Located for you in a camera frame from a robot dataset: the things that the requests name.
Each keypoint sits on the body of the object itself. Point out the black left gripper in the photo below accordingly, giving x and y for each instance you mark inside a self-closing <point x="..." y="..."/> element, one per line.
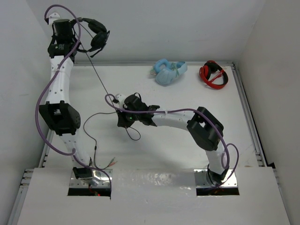
<point x="74" y="41"/>

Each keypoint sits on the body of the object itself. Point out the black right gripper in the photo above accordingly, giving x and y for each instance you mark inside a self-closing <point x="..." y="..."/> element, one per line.
<point x="123" y="122"/>

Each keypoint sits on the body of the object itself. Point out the black headset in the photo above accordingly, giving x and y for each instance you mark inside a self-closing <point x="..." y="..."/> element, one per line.
<point x="99" y="41"/>

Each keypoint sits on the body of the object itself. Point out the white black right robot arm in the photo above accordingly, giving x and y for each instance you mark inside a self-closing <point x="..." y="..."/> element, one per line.
<point x="205" y="129"/>

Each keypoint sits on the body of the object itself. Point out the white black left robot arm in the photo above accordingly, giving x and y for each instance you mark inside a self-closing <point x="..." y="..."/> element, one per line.
<point x="57" y="111"/>

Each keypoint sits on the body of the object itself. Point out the light blue headphones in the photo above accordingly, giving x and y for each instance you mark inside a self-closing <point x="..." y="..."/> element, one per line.
<point x="166" y="72"/>

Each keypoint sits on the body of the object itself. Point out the red black headphones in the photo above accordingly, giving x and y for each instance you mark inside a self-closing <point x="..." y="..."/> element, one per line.
<point x="210" y="72"/>

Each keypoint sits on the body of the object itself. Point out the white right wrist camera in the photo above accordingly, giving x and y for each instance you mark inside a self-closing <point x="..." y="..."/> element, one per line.
<point x="119" y="99"/>

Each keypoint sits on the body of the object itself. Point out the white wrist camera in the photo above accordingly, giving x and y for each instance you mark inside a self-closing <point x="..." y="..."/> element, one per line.
<point x="119" y="99"/>
<point x="52" y="17"/>

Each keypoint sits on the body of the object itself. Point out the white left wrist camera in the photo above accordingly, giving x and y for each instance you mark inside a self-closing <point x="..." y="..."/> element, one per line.
<point x="52" y="17"/>

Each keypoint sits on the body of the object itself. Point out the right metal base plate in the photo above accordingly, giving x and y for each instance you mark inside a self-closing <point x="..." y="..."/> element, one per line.
<point x="202" y="179"/>

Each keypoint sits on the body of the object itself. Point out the metal base plate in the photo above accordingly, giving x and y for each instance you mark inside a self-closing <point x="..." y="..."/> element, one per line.
<point x="98" y="180"/>
<point x="202" y="179"/>

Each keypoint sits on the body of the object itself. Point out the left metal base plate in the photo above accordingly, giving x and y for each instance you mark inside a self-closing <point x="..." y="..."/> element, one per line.
<point x="98" y="180"/>

